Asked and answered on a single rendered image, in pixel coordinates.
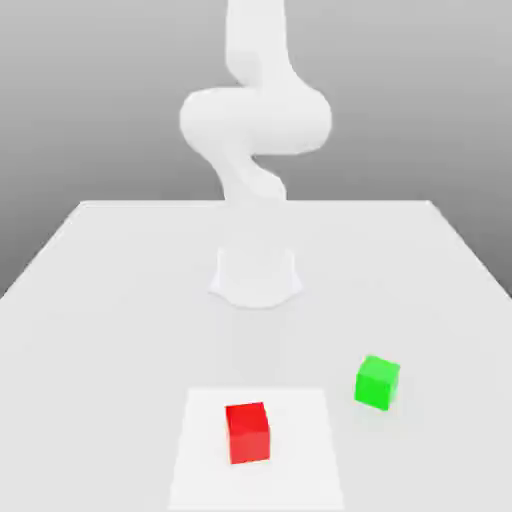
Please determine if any small green cube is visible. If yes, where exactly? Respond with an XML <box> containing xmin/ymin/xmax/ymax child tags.
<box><xmin>353</xmin><ymin>354</ymin><xmax>402</xmax><ymax>412</ymax></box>

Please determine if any small red cube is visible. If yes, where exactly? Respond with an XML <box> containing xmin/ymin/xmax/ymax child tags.
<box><xmin>224</xmin><ymin>401</ymin><xmax>272</xmax><ymax>466</ymax></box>

